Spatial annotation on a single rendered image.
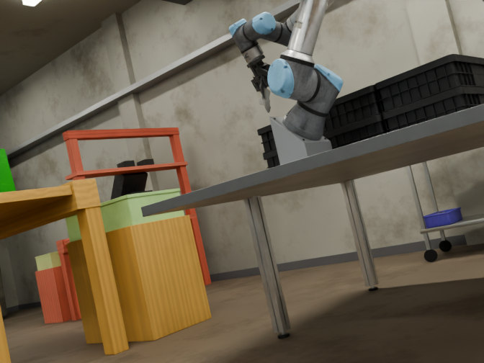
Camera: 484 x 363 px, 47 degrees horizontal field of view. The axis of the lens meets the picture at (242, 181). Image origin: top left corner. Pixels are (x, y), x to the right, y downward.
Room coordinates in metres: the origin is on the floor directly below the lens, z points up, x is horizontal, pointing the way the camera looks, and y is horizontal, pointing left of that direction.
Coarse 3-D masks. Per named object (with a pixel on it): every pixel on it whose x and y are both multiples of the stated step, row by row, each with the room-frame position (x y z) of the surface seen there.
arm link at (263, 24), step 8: (256, 16) 1.93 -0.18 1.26; (264, 16) 1.92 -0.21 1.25; (272, 16) 1.94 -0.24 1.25; (248, 24) 1.96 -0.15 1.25; (256, 24) 1.93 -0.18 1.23; (264, 24) 1.91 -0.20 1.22; (272, 24) 1.93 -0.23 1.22; (280, 24) 1.99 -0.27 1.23; (248, 32) 1.97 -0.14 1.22; (256, 32) 1.95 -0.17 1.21; (264, 32) 1.94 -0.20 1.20; (272, 32) 1.97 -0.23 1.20; (280, 32) 1.98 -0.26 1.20; (272, 40) 2.00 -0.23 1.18
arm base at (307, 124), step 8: (296, 104) 1.90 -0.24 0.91; (304, 104) 1.86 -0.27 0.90; (288, 112) 1.94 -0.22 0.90; (296, 112) 1.88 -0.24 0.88; (304, 112) 1.87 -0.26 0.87; (312, 112) 1.86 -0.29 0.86; (320, 112) 1.86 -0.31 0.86; (288, 120) 1.90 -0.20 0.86; (296, 120) 1.88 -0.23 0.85; (304, 120) 1.87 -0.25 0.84; (312, 120) 1.87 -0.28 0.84; (320, 120) 1.88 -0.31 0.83; (288, 128) 1.90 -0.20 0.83; (296, 128) 1.88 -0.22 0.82; (304, 128) 1.89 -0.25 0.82; (312, 128) 1.88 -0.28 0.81; (320, 128) 1.90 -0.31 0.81; (304, 136) 1.89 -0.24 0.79; (312, 136) 1.89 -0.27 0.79; (320, 136) 1.92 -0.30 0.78
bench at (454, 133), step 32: (416, 128) 1.44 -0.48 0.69; (448, 128) 1.39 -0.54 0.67; (480, 128) 1.56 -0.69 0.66; (320, 160) 1.64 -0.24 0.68; (352, 160) 1.66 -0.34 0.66; (384, 160) 2.04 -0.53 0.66; (416, 160) 2.65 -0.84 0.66; (192, 192) 1.98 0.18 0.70; (224, 192) 1.89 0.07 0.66; (256, 192) 2.28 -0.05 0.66; (352, 192) 3.26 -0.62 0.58; (256, 224) 2.55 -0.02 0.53; (352, 224) 3.28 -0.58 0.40; (256, 256) 2.58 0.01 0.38; (288, 320) 2.58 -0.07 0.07
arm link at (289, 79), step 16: (304, 0) 1.70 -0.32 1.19; (320, 0) 1.69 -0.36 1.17; (304, 16) 1.70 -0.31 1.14; (320, 16) 1.71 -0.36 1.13; (304, 32) 1.71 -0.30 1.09; (288, 48) 1.75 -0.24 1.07; (304, 48) 1.73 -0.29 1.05; (272, 64) 1.77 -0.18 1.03; (288, 64) 1.72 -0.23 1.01; (304, 64) 1.73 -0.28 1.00; (272, 80) 1.78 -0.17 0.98; (288, 80) 1.72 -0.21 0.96; (304, 80) 1.75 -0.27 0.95; (288, 96) 1.77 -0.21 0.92; (304, 96) 1.79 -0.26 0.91
